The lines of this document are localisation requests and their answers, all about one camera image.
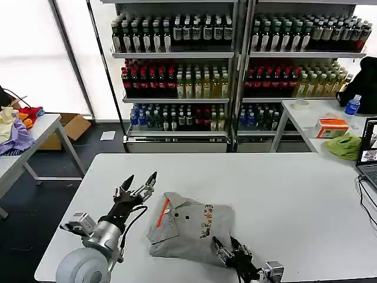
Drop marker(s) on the dark open laptop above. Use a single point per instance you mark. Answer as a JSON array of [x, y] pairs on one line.
[[368, 171]]

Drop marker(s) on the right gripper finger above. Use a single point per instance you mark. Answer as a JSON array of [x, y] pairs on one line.
[[224, 253], [240, 248]]

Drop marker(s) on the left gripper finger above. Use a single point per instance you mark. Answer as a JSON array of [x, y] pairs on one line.
[[126, 185], [145, 190]]

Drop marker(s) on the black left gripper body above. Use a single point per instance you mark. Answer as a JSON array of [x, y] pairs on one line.
[[122, 207]]

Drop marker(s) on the white desk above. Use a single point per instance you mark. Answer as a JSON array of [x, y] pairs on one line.
[[303, 118]]

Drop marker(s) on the red cloth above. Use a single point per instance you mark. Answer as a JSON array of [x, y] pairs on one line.
[[29, 112]]

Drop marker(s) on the orange cloth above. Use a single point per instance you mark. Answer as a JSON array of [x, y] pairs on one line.
[[26, 123]]

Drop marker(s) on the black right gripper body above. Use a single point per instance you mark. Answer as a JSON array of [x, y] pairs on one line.
[[244, 265]]

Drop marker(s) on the purple cloth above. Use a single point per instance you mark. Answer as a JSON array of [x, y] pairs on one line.
[[17, 137]]

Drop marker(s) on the white tape roll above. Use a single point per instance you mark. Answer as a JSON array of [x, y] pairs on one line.
[[301, 104]]

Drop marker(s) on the dark grey window post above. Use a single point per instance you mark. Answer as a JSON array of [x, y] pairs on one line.
[[72, 62]]

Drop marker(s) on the blue-label water bottle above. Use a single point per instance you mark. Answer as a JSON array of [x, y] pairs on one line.
[[352, 106]]

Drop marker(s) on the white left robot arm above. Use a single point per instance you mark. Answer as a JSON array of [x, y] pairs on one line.
[[88, 253]]

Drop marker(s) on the cream cloth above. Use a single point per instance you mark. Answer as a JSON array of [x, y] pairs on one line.
[[6, 121]]

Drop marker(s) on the white paper sheet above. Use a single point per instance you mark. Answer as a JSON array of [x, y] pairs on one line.
[[107, 136]]

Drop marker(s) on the grey printed t-shirt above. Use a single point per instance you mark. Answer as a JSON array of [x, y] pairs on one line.
[[188, 236]]

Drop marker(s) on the green cloth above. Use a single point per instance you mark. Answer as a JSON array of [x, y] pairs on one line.
[[343, 147]]

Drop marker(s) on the metal shelf with bottles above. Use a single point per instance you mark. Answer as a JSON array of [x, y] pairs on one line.
[[282, 73], [176, 76]]

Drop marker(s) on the thin black window post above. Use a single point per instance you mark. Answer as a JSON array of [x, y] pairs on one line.
[[106, 70]]

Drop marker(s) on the orange tissue box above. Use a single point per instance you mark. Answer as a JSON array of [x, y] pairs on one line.
[[331, 128]]

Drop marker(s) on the brown cardboard box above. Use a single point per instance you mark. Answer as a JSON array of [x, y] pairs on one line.
[[75, 125]]

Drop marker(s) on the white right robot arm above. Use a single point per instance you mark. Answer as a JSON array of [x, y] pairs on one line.
[[272, 269]]

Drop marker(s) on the white side table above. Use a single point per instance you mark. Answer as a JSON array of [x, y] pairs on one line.
[[44, 126]]

